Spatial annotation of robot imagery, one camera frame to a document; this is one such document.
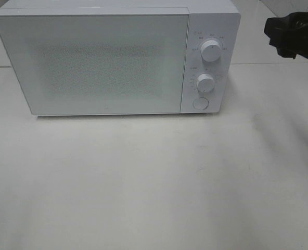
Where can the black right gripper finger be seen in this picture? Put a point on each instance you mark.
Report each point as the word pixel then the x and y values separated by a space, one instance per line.
pixel 289 34

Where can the white timer knob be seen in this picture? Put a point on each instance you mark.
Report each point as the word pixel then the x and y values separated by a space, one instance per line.
pixel 205 83

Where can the round white door button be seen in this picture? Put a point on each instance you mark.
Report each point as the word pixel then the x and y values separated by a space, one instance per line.
pixel 201 103

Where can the white microwave door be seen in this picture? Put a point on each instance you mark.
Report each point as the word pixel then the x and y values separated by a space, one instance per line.
pixel 92 65

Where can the upper white control knob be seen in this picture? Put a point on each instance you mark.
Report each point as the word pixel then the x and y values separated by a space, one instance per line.
pixel 210 49

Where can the white microwave oven body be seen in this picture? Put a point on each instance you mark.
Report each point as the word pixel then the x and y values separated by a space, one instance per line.
pixel 206 19

